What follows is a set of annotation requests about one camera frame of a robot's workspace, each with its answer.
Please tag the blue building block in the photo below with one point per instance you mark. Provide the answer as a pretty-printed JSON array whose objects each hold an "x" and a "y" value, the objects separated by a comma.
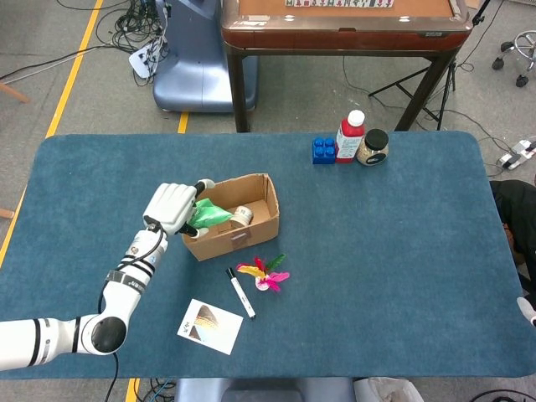
[{"x": 323, "y": 153}]

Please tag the open cardboard box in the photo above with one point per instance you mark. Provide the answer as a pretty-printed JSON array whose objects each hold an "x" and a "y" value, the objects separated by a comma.
[{"x": 234, "y": 247}]

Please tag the glass jar black lid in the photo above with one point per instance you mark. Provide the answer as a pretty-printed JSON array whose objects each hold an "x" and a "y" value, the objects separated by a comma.
[{"x": 372, "y": 151}]

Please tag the black white marker pen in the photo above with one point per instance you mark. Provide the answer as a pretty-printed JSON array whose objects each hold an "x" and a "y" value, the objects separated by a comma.
[{"x": 240, "y": 293}]

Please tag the green tea bag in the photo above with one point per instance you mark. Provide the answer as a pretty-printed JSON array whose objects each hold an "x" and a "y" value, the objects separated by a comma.
[{"x": 211, "y": 215}]

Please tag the white floor power strip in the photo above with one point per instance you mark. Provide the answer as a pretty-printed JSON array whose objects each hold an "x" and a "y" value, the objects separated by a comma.
[
  {"x": 510, "y": 161},
  {"x": 525, "y": 147}
]

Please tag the feather shuttlecock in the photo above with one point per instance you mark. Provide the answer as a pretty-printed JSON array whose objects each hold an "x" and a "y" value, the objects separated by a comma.
[{"x": 268, "y": 278}]

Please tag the clear plastic bag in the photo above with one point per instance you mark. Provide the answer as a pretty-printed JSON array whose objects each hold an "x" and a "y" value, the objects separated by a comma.
[{"x": 385, "y": 391}]

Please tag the white plastic jar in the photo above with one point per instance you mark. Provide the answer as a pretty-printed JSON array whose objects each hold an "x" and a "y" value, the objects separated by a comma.
[{"x": 245, "y": 215}]

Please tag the chrome rolling stool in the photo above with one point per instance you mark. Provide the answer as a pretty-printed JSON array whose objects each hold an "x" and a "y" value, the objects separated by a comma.
[{"x": 498, "y": 63}]

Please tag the blue table mat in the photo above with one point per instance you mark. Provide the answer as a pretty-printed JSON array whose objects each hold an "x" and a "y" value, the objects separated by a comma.
[{"x": 377, "y": 251}]

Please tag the mahjong tile row faces showing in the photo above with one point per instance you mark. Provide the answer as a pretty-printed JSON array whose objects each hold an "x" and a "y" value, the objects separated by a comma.
[{"x": 335, "y": 3}]

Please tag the grey robot torso base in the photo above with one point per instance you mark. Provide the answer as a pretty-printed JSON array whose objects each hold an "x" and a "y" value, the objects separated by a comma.
[{"x": 259, "y": 391}]

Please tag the wooden frame foot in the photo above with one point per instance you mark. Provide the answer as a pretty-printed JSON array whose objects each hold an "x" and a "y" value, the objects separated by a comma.
[{"x": 6, "y": 213}]

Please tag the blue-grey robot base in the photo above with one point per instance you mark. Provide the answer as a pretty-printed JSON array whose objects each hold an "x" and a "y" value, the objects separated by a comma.
[{"x": 201, "y": 75}]

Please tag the person in dark clothes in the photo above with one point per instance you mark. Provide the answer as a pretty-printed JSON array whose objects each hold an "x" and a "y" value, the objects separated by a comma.
[{"x": 519, "y": 209}]

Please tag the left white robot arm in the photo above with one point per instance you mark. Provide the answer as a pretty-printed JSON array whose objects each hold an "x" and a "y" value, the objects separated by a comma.
[{"x": 125, "y": 289}]

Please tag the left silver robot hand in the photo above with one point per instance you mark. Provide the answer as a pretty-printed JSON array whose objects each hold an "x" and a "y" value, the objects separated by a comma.
[{"x": 171, "y": 205}]

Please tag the white power strip with plugs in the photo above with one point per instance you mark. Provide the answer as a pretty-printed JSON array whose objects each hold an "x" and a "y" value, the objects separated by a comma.
[{"x": 142, "y": 60}]

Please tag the white printed card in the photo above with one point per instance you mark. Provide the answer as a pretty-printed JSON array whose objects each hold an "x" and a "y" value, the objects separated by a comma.
[{"x": 218, "y": 331}]

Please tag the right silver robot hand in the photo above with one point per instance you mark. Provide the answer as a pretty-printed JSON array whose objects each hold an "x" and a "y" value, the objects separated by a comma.
[{"x": 527, "y": 312}]

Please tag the red juice bottle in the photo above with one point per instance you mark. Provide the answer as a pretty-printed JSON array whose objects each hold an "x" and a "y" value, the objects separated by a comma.
[{"x": 347, "y": 142}]

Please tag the brown mahjong table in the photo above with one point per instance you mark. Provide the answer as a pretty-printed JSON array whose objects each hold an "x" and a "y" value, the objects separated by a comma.
[{"x": 335, "y": 37}]

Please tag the black tripod stand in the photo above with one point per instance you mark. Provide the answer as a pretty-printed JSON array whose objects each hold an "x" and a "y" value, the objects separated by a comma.
[{"x": 451, "y": 77}]

